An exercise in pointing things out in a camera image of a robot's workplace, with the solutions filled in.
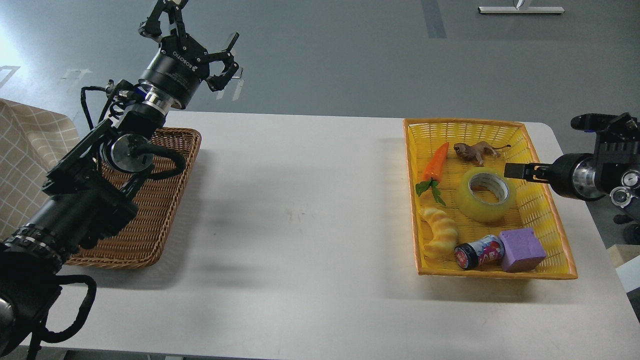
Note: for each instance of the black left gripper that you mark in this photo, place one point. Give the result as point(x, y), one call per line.
point(175, 70)

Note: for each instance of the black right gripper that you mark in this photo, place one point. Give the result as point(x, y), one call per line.
point(571, 176)

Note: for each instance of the yellow tape roll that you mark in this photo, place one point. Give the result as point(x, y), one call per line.
point(484, 195)

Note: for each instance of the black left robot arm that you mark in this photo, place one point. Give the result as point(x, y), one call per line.
point(91, 190)

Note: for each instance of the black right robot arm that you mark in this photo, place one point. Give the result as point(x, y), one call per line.
point(611, 170)

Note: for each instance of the brown toy lion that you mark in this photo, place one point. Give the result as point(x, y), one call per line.
point(475, 153)

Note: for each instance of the purple foam block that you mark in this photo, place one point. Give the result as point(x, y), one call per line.
point(522, 249)

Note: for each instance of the yellow plastic basket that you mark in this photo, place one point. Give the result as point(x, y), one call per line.
point(534, 206)

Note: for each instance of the orange toy carrot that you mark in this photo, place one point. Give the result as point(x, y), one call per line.
point(433, 174)

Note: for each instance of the small dark can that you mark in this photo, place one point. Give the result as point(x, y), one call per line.
point(474, 254)

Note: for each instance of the yellow toy croissant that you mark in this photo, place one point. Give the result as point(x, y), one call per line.
point(444, 233)

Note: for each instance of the white metal stand base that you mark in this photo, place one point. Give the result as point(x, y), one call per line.
point(521, 7)

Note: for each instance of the beige checkered cloth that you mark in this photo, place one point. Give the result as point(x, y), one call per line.
point(32, 141)

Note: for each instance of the brown wicker basket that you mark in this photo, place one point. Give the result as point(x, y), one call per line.
point(141, 243)

